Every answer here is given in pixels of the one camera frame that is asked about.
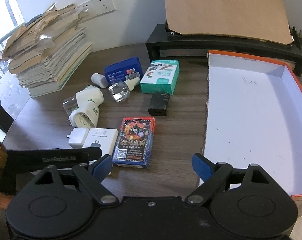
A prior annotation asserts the white charger box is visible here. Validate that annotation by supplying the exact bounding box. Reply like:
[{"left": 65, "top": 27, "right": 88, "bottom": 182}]
[{"left": 82, "top": 128, "right": 119, "bottom": 155}]

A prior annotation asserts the white cardboard box orange rim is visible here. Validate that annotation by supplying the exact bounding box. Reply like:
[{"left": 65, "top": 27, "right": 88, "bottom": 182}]
[{"left": 197, "top": 50, "right": 302, "bottom": 198}]

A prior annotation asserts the person's left hand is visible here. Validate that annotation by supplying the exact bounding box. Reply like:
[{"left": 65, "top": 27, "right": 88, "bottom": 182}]
[{"left": 0, "top": 191, "right": 14, "bottom": 209}]

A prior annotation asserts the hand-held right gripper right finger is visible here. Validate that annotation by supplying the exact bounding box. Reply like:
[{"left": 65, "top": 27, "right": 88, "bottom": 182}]
[{"left": 185, "top": 153, "right": 272, "bottom": 205}]

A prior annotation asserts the clear refill bottle white cap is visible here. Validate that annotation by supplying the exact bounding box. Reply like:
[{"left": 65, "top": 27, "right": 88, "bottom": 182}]
[{"left": 108, "top": 76, "right": 141, "bottom": 102}]

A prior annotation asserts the metal window railing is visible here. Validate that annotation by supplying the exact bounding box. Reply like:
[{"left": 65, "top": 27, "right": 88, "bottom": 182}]
[{"left": 0, "top": 22, "right": 26, "bottom": 53}]

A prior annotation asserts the black power adapter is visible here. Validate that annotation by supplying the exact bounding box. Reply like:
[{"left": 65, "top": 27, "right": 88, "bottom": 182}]
[{"left": 148, "top": 92, "right": 171, "bottom": 117}]

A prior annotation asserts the white wall socket plate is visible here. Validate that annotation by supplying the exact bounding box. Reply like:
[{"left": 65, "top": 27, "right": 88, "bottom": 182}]
[
  {"left": 77, "top": 1, "right": 94, "bottom": 14},
  {"left": 90, "top": 0, "right": 116, "bottom": 17}
]

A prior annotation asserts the white plug heater green logo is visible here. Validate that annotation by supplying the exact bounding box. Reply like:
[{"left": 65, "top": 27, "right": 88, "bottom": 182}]
[{"left": 68, "top": 104, "right": 101, "bottom": 128}]

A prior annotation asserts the window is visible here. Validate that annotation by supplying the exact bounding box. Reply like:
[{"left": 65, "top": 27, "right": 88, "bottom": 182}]
[{"left": 0, "top": 0, "right": 25, "bottom": 88}]

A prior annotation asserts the blue plastic box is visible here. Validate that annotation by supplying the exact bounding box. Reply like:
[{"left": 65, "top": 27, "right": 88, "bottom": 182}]
[{"left": 104, "top": 57, "right": 143, "bottom": 85}]

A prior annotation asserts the black metal board bracket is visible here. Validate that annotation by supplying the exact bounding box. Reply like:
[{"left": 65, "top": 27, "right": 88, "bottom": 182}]
[{"left": 164, "top": 22, "right": 183, "bottom": 37}]

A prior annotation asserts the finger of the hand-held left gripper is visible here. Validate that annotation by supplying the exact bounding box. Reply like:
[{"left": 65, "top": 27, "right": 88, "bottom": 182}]
[{"left": 85, "top": 147, "right": 102, "bottom": 161}]

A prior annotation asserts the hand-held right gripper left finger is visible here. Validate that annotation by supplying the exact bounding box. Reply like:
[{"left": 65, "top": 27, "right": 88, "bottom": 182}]
[{"left": 32, "top": 154, "right": 119, "bottom": 205}]

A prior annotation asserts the teal and white bandage box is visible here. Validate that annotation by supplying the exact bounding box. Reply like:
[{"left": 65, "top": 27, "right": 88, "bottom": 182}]
[{"left": 140, "top": 60, "right": 180, "bottom": 95}]

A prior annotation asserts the tilted wooden board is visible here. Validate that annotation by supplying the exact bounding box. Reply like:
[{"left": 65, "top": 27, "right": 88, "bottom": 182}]
[{"left": 162, "top": 0, "right": 295, "bottom": 46}]

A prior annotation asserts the small white plug adapter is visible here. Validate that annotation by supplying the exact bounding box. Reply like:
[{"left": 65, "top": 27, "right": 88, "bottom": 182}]
[{"left": 66, "top": 127, "right": 89, "bottom": 149}]

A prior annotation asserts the small white cylinder bottle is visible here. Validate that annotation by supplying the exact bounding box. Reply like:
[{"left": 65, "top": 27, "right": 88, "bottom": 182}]
[{"left": 91, "top": 73, "right": 108, "bottom": 88}]

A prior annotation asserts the red and blue card box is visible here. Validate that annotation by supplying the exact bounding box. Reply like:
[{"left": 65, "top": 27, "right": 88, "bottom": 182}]
[{"left": 112, "top": 117, "right": 156, "bottom": 168}]

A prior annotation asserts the black monitor riser stand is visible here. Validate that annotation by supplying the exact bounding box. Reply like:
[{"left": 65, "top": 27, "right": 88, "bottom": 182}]
[{"left": 145, "top": 24, "right": 302, "bottom": 77}]

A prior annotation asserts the stack of books and papers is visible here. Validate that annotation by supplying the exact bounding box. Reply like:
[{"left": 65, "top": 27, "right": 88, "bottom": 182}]
[{"left": 0, "top": 2, "right": 88, "bottom": 75}]

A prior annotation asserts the white heater with clear bottle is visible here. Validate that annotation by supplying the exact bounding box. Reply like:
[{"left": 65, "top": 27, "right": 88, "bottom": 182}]
[{"left": 63, "top": 85, "right": 104, "bottom": 114}]

